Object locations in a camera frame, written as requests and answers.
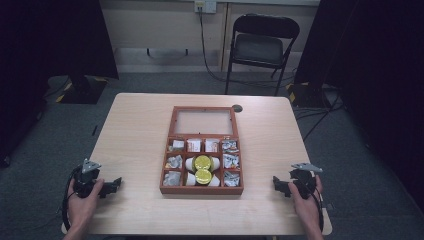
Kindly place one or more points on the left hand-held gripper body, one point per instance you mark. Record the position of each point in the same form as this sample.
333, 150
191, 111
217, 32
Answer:
86, 181

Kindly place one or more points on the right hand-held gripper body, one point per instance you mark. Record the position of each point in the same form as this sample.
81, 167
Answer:
304, 181

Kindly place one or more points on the person's left hand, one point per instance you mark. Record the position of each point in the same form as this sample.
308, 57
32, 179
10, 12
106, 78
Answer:
81, 206

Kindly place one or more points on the person's right hand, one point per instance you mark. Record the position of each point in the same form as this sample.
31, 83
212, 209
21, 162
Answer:
306, 208

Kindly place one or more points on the silver foil packet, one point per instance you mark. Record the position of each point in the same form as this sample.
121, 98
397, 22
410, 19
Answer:
232, 179
231, 161
172, 178
174, 162
230, 146

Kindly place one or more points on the small dark floor object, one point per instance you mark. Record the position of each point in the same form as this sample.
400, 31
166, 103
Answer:
94, 130

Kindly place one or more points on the small white cup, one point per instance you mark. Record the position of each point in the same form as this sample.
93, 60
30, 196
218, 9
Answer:
190, 179
216, 163
215, 181
189, 163

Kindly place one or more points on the white green packet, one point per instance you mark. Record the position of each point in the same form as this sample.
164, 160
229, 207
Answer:
176, 145

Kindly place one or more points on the yellow lid jar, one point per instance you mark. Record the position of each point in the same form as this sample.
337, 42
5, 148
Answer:
202, 163
203, 176

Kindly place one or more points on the white red packet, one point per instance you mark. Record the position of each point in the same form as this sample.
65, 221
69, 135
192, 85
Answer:
211, 145
193, 145

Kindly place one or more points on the brown wooden compartment box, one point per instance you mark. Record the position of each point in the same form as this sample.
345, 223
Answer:
202, 190

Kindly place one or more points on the black folding chair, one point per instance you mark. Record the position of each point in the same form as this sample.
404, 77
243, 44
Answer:
259, 48

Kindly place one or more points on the dark curtain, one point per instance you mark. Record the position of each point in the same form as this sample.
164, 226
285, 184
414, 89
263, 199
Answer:
376, 66
50, 40

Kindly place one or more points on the white wall socket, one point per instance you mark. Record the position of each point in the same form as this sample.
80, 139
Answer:
205, 5

